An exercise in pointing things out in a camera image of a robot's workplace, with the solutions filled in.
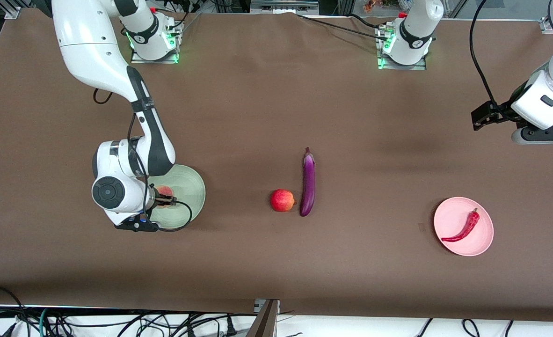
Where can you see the orange colourful decoration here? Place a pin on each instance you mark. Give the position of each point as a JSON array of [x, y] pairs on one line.
[[372, 4]]

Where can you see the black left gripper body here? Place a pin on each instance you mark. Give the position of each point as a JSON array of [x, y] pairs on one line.
[[498, 113]]

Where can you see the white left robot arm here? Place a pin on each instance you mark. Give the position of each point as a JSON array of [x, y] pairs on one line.
[[414, 32]]

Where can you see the purple eggplant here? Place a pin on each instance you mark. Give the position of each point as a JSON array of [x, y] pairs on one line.
[[308, 187]]

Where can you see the black power plug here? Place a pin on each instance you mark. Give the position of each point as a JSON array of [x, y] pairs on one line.
[[230, 327]]

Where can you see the red pomegranate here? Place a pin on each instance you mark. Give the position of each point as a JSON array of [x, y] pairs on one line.
[[282, 200]]

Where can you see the brown table cover cloth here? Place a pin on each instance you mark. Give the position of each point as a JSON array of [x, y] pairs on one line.
[[258, 117]]

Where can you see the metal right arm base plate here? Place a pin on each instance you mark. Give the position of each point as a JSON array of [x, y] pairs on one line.
[[155, 60]]

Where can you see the aluminium profile post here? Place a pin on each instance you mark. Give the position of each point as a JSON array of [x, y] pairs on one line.
[[265, 323]]

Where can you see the pink round plate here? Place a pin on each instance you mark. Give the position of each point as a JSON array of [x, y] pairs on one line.
[[454, 220]]

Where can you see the red chili pepper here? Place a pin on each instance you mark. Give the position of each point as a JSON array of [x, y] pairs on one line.
[[468, 227]]

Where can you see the aluminium corner bracket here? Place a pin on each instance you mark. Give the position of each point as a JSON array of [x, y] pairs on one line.
[[13, 12], [547, 25]]

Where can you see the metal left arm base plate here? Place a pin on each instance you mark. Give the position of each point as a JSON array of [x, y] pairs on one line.
[[400, 66]]

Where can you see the pale green round plate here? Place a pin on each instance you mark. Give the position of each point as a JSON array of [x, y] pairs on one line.
[[190, 187]]

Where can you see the aluminium profile beam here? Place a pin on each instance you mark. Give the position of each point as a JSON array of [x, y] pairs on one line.
[[283, 5]]

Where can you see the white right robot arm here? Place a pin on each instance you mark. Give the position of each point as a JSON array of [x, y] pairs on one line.
[[89, 47]]

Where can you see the peach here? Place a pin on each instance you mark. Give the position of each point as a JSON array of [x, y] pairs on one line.
[[165, 191]]

